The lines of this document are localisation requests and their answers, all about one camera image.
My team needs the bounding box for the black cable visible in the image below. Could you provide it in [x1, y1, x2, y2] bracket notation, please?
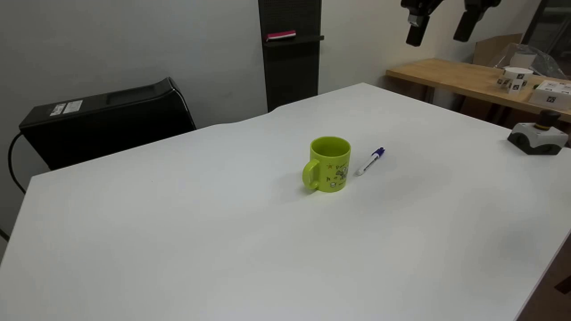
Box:
[0, 132, 26, 242]

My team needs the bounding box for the black pegboard panel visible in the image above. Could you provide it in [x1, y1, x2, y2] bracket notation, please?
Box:
[258, 0, 325, 113]

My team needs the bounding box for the cardboard box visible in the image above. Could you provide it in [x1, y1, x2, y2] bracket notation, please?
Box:
[472, 33, 523, 67]

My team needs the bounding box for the white box with markers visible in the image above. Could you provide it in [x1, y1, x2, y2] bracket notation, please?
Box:
[532, 80, 571, 110]

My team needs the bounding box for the green mug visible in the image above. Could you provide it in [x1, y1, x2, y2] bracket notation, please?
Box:
[302, 136, 352, 193]

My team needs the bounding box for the white pen with blue cap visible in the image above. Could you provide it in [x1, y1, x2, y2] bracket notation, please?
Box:
[356, 148, 385, 177]

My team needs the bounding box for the pink whiteboard eraser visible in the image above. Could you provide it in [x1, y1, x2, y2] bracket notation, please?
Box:
[266, 30, 297, 42]

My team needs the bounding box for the wooden table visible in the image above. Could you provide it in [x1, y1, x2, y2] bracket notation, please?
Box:
[385, 58, 571, 124]

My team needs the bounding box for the black computer case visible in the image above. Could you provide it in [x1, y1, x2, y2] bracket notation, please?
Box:
[19, 77, 197, 171]

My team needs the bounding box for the clear plastic bag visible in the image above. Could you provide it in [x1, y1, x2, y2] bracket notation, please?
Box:
[494, 43, 569, 81]

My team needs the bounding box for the grey emergency stop button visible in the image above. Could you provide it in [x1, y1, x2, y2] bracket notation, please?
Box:
[507, 110, 569, 156]

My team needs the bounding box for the white cup with markers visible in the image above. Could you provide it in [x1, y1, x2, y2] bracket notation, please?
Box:
[497, 67, 534, 94]

